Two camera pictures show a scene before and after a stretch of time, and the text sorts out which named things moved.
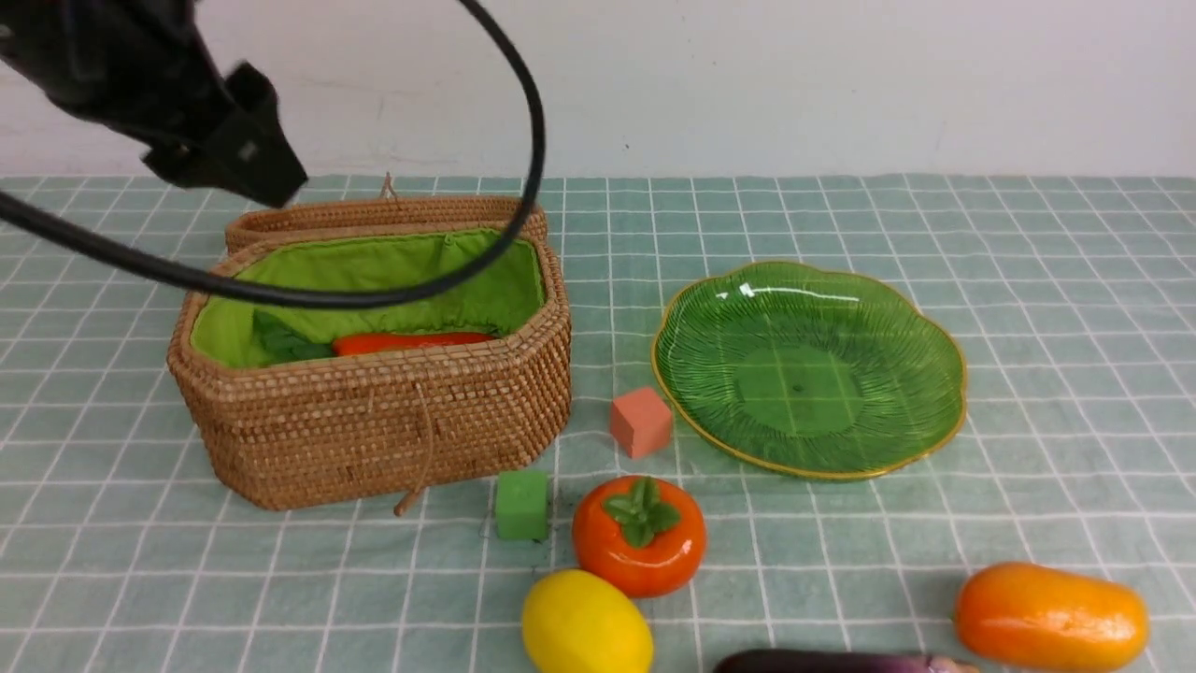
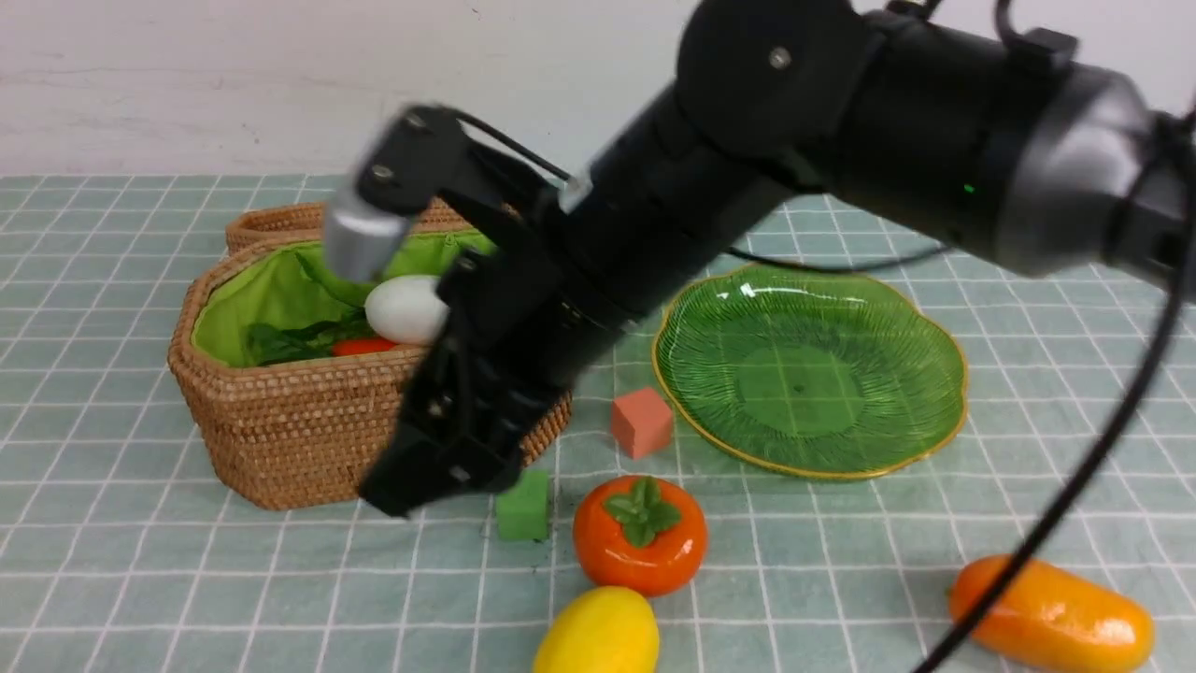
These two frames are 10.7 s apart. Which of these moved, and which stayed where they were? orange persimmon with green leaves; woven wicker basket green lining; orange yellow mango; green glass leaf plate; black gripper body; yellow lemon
Moved: black gripper body; yellow lemon
Stayed: green glass leaf plate; orange persimmon with green leaves; orange yellow mango; woven wicker basket green lining
